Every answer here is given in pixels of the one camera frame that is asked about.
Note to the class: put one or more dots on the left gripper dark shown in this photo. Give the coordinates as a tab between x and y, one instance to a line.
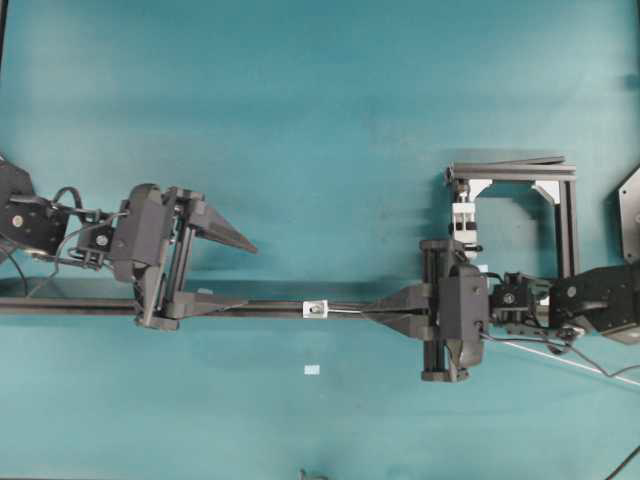
140	246

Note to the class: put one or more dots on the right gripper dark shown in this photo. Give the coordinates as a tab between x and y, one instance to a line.
455	296

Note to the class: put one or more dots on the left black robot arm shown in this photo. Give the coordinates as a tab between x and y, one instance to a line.
61	230

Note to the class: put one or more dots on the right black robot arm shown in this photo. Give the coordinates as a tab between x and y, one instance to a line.
556	312

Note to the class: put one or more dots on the silver metal fitting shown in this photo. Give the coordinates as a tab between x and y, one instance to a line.
315	309

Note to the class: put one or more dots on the white tape square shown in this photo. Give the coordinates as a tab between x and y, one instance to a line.
311	370

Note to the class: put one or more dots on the long black aluminium rail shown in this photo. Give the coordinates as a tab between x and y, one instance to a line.
126	307

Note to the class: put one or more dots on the white wire clamp holder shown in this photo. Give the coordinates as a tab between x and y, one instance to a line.
464	227

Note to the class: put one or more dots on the white corner bracket upper right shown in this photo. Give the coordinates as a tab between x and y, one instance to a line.
549	190

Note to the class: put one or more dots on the black aluminium frame stand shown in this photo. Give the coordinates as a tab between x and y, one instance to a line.
468	180

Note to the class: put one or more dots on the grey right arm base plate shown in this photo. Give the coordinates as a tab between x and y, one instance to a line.
628	201

